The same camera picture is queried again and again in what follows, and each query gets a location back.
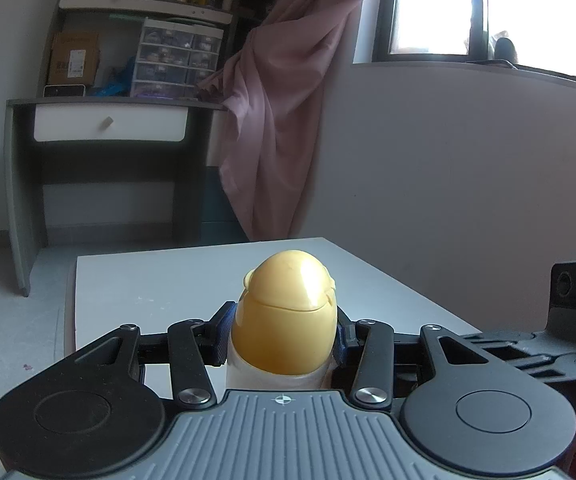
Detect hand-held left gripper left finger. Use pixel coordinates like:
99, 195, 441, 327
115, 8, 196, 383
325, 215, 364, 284
74, 300, 237, 407

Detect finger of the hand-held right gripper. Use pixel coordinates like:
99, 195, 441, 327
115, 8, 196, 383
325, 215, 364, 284
460, 330, 571, 386

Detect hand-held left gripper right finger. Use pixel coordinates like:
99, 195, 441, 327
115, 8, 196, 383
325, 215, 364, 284
336, 317, 489, 410

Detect white bottle with yellow cap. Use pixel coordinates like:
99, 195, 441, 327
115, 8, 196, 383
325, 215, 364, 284
225, 248, 339, 391

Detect pink curtain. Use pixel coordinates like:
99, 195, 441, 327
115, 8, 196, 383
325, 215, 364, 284
195, 0, 399, 244

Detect grey desk with white drawer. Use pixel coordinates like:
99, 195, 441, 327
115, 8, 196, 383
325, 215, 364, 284
5, 97, 229, 297

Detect clear plastic drawer organizer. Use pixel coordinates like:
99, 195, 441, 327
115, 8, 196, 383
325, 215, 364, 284
130, 17, 225, 100

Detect blue plastic bag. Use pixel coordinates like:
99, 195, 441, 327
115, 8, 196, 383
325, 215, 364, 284
90, 54, 137, 97

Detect dark object on windowsill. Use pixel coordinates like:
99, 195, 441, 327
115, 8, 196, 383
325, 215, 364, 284
490, 35, 519, 66

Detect brown cardboard box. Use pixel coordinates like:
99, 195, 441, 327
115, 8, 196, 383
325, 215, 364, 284
47, 31, 102, 86

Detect dark framed window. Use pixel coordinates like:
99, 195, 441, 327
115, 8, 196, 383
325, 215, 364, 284
374, 0, 576, 83

